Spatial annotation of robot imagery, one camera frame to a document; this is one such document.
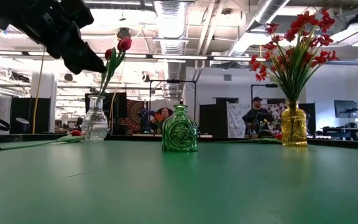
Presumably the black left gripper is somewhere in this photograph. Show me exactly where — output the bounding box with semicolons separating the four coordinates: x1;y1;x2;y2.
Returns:
23;0;108;75

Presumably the clear glass vase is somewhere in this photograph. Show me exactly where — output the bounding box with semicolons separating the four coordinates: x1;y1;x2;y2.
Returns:
81;95;110;142

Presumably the green embossed glass vase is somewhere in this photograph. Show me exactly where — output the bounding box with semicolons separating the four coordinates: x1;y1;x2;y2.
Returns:
161;104;198;152

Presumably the yellow embossed glass vase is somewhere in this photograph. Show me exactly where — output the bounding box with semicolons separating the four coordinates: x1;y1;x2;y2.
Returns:
280;100;309;147

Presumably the white pillar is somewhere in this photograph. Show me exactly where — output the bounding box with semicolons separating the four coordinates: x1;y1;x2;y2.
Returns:
30;72;58;133

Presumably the round black ceiling fixture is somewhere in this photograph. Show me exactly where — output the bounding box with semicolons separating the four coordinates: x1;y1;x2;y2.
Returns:
118;27;131;40

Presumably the black screen panel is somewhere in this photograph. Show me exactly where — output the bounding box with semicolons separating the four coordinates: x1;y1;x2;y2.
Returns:
85;92;128;135

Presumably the black ceiling track light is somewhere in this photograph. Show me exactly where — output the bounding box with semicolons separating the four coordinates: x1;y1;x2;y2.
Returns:
9;71;30;83

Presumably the mandala pattern tapestry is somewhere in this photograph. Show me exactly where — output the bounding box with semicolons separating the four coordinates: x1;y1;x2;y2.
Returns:
121;98;147;133

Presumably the black partition panel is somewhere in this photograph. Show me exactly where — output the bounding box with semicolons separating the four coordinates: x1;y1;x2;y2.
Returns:
10;96;52;134

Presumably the black cylinder object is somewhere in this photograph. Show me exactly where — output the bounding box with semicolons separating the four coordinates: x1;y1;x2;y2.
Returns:
11;117;30;134

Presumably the person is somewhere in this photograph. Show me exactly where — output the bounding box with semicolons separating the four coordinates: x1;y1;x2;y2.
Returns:
152;107;173;134
242;96;275;136

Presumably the tall black partition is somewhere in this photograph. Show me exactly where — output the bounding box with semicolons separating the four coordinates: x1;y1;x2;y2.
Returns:
199;97;229;138

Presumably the white floral cloth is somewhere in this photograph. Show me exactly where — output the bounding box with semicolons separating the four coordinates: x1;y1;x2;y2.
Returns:
227;102;255;138

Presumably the black rounded object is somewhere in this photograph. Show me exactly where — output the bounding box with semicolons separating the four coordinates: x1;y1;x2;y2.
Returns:
257;129;275;139

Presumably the pink floral cloth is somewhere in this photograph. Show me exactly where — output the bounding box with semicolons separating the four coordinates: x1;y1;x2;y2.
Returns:
264;102;285;125

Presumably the black backdrop panel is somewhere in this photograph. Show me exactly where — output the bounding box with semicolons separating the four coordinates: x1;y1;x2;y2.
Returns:
300;102;316;135

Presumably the dark computer monitor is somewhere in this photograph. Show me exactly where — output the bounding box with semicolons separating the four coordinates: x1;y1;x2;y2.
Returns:
334;100;358;119

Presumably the dark desk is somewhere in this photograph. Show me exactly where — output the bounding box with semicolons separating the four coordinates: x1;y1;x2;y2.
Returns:
321;126;358;141

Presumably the short yellow hanging cable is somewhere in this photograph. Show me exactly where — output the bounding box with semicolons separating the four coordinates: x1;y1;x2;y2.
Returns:
109;68;124;128

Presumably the long yellow hanging cable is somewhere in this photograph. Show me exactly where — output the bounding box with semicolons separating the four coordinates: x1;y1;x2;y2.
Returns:
32;46;46;134

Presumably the black metal frame stand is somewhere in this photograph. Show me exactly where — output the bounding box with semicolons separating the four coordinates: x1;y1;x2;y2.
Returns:
149;78;198;134
250;83;294;105

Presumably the silver ribbed air duct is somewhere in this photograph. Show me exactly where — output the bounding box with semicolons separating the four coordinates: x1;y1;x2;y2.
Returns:
152;0;188;100

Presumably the large grey air duct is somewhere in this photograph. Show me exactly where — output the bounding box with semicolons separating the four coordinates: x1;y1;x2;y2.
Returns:
225;0;291;63

